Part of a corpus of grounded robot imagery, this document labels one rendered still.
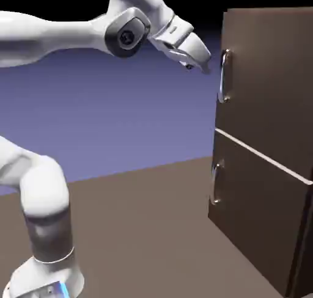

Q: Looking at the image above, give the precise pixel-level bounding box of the curved silver metal handle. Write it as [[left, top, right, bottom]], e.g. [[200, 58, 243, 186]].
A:
[[209, 159, 225, 206], [217, 48, 232, 104]]

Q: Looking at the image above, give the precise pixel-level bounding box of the dark brown cabinet door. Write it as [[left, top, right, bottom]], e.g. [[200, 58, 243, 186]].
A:
[[215, 7, 313, 181], [207, 131, 309, 297]]

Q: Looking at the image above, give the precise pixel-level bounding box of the dark brown wooden cabinet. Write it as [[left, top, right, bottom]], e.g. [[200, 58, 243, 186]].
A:
[[207, 6, 313, 298]]

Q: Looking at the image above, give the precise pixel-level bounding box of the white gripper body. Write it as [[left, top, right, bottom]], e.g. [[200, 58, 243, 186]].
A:
[[180, 31, 212, 75]]

